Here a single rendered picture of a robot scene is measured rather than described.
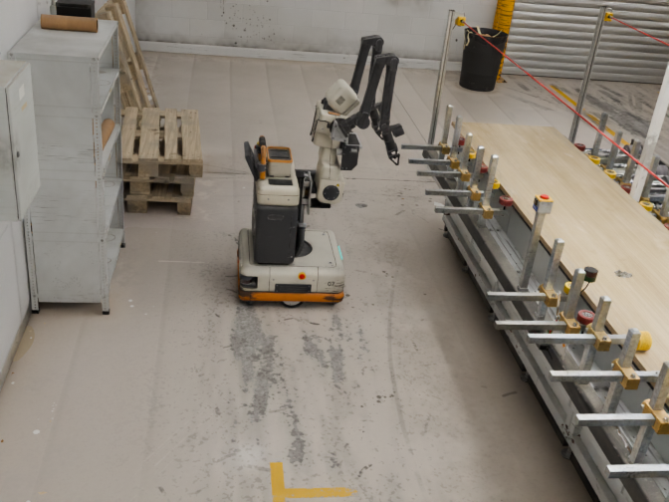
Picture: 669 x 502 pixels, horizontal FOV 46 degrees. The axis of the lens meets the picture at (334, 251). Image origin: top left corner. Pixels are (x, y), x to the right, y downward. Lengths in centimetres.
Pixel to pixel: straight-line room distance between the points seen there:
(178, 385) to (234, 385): 30
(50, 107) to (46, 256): 89
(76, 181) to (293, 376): 160
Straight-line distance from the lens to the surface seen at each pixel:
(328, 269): 489
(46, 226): 468
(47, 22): 483
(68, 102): 438
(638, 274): 414
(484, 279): 531
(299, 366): 448
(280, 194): 464
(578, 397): 350
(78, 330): 479
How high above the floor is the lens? 264
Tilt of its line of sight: 27 degrees down
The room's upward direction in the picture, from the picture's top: 6 degrees clockwise
